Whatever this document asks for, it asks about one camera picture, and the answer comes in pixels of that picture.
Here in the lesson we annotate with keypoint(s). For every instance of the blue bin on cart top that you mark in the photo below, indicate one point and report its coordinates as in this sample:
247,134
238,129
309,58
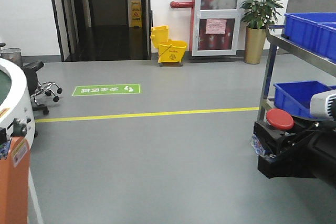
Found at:
313,31

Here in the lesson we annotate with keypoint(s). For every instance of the red push button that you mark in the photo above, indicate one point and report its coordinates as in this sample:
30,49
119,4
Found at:
280,119

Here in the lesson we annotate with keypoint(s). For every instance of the fire hose cabinet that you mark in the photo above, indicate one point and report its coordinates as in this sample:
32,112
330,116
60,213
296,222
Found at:
215,26

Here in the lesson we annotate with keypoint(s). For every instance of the mesh waste bin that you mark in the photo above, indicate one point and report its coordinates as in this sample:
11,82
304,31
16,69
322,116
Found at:
12,54

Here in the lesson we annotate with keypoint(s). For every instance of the steel cart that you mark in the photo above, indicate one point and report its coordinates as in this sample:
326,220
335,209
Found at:
280,41

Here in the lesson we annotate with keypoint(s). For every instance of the potted plant gold pot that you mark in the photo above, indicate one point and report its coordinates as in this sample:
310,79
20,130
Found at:
258,14

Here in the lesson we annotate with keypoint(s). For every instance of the left green circuit board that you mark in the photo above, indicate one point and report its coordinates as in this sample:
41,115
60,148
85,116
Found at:
5,143

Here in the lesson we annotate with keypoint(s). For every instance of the black office chair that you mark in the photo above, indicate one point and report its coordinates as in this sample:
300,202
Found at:
36,88

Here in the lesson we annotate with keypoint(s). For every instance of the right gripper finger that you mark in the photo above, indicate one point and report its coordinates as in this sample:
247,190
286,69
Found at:
270,138
281,165

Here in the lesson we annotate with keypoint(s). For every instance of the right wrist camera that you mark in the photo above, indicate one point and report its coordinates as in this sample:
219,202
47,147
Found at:
322,105

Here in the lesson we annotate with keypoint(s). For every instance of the blue bin on cart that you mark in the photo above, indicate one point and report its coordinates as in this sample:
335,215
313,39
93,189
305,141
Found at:
295,97
313,31

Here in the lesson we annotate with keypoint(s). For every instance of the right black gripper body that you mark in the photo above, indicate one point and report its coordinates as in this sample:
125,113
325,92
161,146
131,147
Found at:
318,133

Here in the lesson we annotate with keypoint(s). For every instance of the blue bin on cart lower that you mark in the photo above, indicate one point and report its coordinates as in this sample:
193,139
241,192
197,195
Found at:
295,97

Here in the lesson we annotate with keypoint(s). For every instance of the yellow wet floor sign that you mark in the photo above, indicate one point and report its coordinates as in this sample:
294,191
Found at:
136,14

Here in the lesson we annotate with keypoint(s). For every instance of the yellow mop bucket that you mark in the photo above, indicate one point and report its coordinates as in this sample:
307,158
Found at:
169,51

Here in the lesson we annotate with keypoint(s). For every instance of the white round machine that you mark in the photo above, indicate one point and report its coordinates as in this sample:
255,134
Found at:
17,104

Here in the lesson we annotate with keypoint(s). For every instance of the orange cabinet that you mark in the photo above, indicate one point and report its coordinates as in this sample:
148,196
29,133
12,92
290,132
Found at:
14,182

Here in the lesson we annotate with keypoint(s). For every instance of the green floor sign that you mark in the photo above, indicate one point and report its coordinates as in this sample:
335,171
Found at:
106,89

